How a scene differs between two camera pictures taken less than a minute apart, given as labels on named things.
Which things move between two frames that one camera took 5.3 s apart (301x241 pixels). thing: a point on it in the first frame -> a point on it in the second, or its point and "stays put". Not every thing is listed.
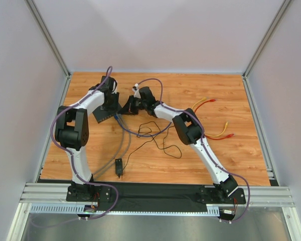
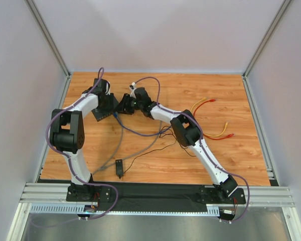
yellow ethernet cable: x=226 y=127 stays put
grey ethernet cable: x=124 y=154 -> x=140 y=152
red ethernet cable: x=213 y=138 stays put
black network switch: x=104 y=112 stays put
